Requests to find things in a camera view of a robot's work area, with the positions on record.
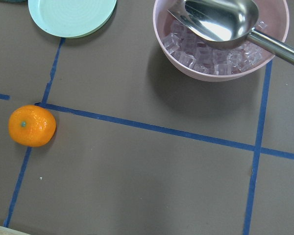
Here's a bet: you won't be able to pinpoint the orange mandarin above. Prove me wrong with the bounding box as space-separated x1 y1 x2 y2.
8 105 56 147

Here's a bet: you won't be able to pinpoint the light green plate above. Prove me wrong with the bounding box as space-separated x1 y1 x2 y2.
28 0 117 38

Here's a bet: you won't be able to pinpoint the clear ice cubes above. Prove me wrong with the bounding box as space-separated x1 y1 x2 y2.
162 20 264 75

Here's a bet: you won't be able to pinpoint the metal ice scoop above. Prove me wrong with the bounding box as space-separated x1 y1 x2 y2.
168 0 294 65

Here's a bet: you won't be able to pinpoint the pink bowl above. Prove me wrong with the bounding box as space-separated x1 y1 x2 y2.
152 0 290 82

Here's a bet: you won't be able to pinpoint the bamboo cutting board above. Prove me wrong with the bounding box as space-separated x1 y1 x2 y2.
0 226 29 235

